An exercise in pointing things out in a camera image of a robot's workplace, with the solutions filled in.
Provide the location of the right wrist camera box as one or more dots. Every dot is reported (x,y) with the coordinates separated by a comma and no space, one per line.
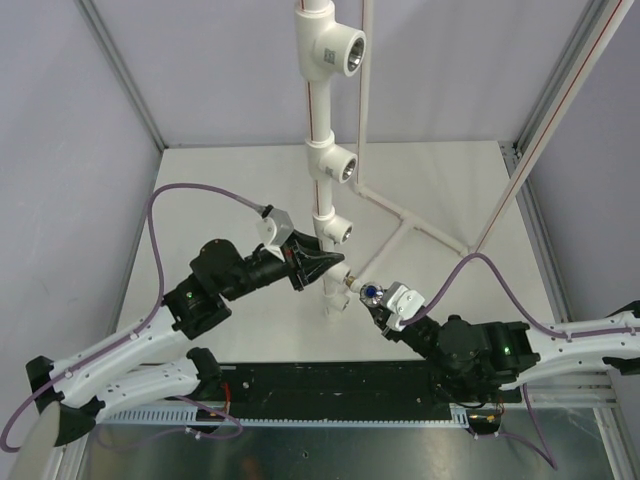
(402,300)

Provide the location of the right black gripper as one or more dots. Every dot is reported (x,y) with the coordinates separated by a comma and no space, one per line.
(378,317)

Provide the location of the aluminium table frame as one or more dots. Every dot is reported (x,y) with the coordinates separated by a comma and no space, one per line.
(567,427)

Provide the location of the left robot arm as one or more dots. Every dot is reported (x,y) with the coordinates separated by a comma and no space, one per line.
(106,378)

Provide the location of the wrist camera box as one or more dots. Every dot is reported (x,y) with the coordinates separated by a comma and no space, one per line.
(402,300)
(275,227)

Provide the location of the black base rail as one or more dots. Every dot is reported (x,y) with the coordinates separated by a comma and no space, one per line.
(376,391)

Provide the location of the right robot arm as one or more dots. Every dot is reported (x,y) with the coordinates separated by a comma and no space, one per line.
(475,361)

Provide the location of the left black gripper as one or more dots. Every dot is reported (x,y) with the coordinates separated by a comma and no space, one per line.
(311,262)

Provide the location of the white PVC pipe frame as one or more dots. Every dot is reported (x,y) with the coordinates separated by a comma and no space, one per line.
(450,70)

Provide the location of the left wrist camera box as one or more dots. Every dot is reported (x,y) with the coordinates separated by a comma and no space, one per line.
(275,227)

